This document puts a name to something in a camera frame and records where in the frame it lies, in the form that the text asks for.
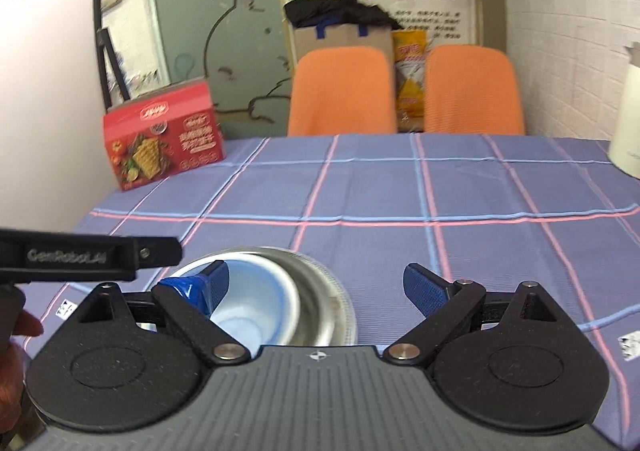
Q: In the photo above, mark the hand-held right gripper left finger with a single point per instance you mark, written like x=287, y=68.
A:
x=210, y=286

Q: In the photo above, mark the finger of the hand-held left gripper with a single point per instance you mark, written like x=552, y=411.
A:
x=160, y=252

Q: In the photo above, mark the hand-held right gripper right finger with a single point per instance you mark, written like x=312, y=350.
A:
x=425, y=288

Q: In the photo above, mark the white ribbed bowl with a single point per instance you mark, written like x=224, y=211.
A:
x=250, y=281

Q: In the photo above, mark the translucent blue plastic bowl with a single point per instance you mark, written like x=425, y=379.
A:
x=288, y=297

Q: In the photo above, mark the stainless steel bowl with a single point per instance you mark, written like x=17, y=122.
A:
x=325, y=301

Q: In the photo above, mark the person's left hand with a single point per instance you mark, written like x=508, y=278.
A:
x=27, y=326

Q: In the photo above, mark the purple plaid tablecloth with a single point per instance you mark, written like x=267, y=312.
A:
x=450, y=241

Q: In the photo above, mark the red cracker box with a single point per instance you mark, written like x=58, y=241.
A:
x=165, y=141

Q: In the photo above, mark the black folding stand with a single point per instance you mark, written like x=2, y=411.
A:
x=112, y=66

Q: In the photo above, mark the yellow printed bag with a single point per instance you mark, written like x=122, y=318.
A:
x=410, y=86

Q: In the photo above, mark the orange mesh chair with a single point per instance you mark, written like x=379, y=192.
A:
x=340, y=91
x=472, y=91

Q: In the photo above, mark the cat outline glass decal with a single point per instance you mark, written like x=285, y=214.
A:
x=235, y=56

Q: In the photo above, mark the white thermos jug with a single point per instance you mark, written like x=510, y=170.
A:
x=627, y=131

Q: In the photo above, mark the brown cardboard box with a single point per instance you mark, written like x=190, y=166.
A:
x=345, y=38

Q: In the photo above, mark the black cloth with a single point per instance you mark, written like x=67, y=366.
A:
x=340, y=11

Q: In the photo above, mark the wall poster with text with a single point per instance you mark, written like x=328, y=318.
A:
x=435, y=6

